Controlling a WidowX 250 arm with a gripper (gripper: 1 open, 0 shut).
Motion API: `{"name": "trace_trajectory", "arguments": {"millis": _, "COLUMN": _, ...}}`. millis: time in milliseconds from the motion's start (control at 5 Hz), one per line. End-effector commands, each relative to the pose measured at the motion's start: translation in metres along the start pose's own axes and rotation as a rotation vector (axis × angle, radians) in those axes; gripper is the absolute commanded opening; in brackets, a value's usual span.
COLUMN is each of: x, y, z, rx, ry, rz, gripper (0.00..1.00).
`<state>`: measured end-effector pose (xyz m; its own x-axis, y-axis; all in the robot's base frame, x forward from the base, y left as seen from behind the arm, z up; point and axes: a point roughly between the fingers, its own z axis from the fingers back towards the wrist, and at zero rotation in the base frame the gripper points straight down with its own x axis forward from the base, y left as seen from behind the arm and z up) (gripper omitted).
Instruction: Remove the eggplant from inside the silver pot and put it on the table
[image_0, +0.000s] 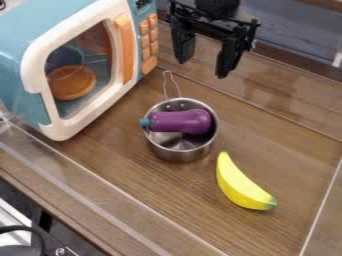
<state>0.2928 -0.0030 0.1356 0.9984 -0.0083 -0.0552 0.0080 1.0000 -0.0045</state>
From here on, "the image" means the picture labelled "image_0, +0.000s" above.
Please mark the yellow toy banana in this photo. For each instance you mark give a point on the yellow toy banana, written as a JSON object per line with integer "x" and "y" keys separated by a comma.
{"x": 239, "y": 188}

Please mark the purple toy eggplant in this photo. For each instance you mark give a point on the purple toy eggplant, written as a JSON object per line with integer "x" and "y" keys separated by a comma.
{"x": 192, "y": 121}

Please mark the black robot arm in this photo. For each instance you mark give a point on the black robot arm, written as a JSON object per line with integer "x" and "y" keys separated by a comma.
{"x": 216, "y": 19}

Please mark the orange microwave turntable plate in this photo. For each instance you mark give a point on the orange microwave turntable plate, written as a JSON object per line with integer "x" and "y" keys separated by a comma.
{"x": 71, "y": 82}

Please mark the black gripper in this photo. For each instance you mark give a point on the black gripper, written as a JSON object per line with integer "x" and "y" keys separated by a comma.
{"x": 218, "y": 19}

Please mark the blue white toy microwave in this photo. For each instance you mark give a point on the blue white toy microwave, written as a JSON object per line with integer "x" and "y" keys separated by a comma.
{"x": 108, "y": 35}

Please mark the small silver pot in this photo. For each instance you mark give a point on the small silver pot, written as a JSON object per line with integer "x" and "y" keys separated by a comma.
{"x": 175, "y": 146}

